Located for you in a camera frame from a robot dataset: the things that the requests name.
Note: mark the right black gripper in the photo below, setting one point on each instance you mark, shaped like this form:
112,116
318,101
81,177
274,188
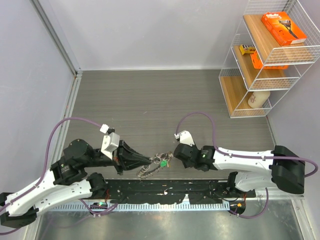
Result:
187,164

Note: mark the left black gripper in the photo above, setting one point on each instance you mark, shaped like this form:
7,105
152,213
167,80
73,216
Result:
119,158

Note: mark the metal disc with keyrings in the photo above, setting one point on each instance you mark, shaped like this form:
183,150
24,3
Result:
147,170

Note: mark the key with green tag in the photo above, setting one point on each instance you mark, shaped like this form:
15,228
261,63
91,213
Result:
165,163

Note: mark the key with black tag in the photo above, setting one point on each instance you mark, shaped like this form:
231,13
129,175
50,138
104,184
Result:
168,156

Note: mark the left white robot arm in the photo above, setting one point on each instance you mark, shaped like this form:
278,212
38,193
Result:
67,180

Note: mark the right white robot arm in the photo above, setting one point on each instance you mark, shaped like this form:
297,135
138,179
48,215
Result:
250,170

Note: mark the cream bottle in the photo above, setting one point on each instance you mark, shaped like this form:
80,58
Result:
258,98

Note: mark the orange razor box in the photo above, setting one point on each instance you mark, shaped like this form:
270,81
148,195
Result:
284,30

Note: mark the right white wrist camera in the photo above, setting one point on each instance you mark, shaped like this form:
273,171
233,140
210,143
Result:
184,137

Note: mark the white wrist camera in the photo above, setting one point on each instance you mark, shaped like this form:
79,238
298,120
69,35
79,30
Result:
184,137
110,141

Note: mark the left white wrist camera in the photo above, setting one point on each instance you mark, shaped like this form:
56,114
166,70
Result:
110,141

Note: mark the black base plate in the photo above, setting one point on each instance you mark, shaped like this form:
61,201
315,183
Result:
169,191

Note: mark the white slotted cable duct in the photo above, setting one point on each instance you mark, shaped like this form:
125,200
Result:
176,207

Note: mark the white wire shelf rack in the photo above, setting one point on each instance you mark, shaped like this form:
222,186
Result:
271,67

